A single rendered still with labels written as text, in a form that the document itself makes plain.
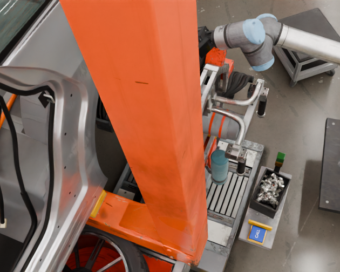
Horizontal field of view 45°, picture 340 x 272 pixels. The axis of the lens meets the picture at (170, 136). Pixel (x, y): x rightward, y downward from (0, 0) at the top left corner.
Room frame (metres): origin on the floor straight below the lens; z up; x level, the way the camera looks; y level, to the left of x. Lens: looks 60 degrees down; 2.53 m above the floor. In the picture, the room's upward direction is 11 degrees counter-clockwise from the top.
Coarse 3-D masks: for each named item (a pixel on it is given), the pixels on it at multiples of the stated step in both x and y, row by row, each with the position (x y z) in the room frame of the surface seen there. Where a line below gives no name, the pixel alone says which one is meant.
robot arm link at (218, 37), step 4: (216, 28) 1.07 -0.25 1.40; (220, 28) 1.06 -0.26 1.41; (224, 28) 1.05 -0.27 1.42; (216, 32) 1.05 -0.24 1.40; (220, 32) 1.04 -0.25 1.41; (216, 36) 1.04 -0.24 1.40; (220, 36) 1.03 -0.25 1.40; (216, 40) 1.03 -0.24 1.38; (220, 40) 1.02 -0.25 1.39; (224, 40) 1.01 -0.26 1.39; (216, 44) 1.02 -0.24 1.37; (220, 44) 1.01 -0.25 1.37; (224, 44) 1.01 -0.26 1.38; (220, 48) 1.01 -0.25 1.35; (224, 48) 1.01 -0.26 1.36; (228, 48) 1.00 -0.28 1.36
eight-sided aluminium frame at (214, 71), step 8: (208, 64) 1.14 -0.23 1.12; (224, 64) 1.19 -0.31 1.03; (208, 72) 1.10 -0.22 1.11; (216, 72) 1.08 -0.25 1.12; (224, 72) 1.18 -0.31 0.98; (200, 80) 1.06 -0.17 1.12; (216, 80) 1.24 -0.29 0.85; (224, 80) 1.22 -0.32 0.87; (208, 88) 1.01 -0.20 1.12; (216, 88) 1.24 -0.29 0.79; (224, 88) 1.22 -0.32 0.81; (208, 96) 0.99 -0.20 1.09; (224, 104) 1.20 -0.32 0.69; (208, 144) 1.01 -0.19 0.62; (208, 152) 0.98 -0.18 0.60
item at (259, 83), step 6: (258, 84) 1.06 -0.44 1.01; (258, 90) 1.02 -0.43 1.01; (216, 96) 1.04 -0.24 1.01; (252, 96) 1.00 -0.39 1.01; (222, 102) 1.01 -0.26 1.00; (228, 102) 1.00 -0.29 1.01; (234, 102) 0.99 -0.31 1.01; (240, 102) 0.98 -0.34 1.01; (246, 102) 0.97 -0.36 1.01; (252, 102) 0.97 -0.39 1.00
